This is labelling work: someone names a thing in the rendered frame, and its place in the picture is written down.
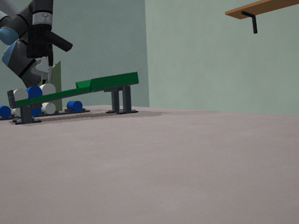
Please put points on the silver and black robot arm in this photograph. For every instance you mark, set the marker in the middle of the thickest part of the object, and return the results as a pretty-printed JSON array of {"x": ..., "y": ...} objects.
[{"x": 14, "y": 25}]

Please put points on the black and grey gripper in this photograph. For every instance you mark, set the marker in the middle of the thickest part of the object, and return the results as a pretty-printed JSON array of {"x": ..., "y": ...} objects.
[{"x": 42, "y": 47}]

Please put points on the blue cylinder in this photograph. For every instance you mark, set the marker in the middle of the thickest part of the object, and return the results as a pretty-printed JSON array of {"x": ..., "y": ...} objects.
[
  {"x": 74, "y": 105},
  {"x": 5, "y": 111},
  {"x": 36, "y": 111},
  {"x": 34, "y": 91}
]

